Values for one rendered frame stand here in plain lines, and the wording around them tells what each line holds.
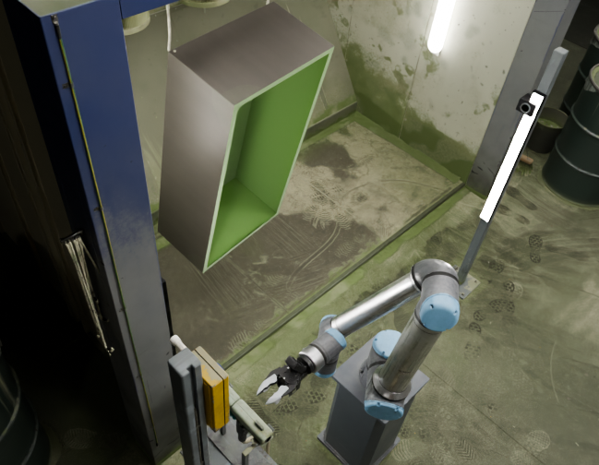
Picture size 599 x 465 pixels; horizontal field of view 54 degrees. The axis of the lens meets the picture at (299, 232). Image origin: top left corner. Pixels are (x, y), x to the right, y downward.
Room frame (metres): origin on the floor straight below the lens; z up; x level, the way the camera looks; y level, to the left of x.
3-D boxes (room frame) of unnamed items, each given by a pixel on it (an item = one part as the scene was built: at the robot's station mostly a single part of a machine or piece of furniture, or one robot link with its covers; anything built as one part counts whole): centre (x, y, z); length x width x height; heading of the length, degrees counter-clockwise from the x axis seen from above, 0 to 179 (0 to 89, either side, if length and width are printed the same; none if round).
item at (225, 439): (0.83, 0.13, 0.95); 0.26 x 0.15 x 0.32; 49
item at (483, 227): (2.43, -1.05, 0.82); 0.05 x 0.05 x 1.64; 49
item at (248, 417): (0.93, 0.21, 1.05); 0.49 x 0.05 x 0.23; 49
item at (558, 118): (3.99, -1.88, 0.14); 0.31 x 0.29 x 0.28; 139
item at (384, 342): (1.30, -0.42, 0.83); 0.17 x 0.15 x 0.18; 174
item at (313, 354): (1.10, -0.09, 1.07); 0.10 x 0.05 x 0.09; 49
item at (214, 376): (0.75, 0.20, 1.42); 0.12 x 0.06 x 0.26; 49
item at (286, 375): (1.03, -0.04, 1.06); 0.12 x 0.08 x 0.09; 139
